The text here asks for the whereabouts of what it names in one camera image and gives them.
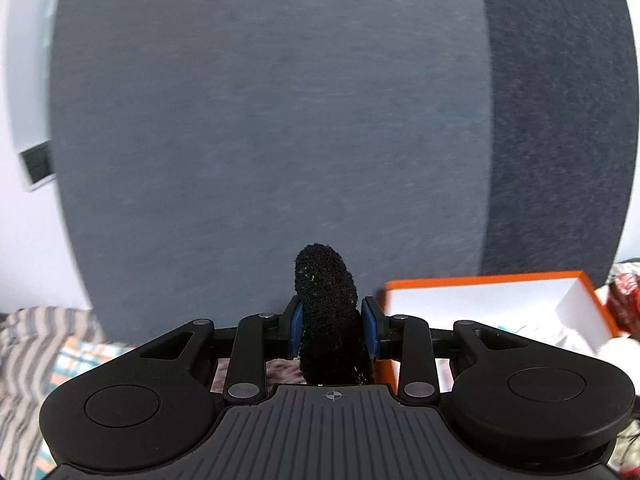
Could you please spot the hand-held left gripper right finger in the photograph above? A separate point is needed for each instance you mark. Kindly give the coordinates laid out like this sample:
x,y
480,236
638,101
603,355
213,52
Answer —
x,y
371,330

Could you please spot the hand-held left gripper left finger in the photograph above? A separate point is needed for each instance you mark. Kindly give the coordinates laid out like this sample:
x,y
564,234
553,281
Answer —
x,y
295,327

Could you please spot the black fuzzy sock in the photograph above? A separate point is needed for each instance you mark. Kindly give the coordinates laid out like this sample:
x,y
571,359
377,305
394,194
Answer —
x,y
325,300

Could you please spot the orange cardboard box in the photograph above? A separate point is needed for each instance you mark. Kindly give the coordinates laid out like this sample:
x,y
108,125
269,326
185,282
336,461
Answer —
x,y
500,300

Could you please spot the white fluffy towel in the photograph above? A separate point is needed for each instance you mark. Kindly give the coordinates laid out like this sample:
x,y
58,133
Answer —
x,y
622,350

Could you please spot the light grey padded headboard panel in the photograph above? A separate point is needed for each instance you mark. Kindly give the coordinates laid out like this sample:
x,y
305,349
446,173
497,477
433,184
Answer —
x,y
270,135

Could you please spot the red floral blanket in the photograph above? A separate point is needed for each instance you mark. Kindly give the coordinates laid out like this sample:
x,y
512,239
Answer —
x,y
625,285

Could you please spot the striped bedsheet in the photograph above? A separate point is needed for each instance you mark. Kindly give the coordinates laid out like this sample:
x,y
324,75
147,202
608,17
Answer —
x,y
30,360

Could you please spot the dark grey padded headboard panel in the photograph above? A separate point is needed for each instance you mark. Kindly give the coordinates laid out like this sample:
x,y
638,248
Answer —
x,y
560,135

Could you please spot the white framed wall fixture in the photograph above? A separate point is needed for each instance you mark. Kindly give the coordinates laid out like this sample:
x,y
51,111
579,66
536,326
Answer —
x,y
37,165

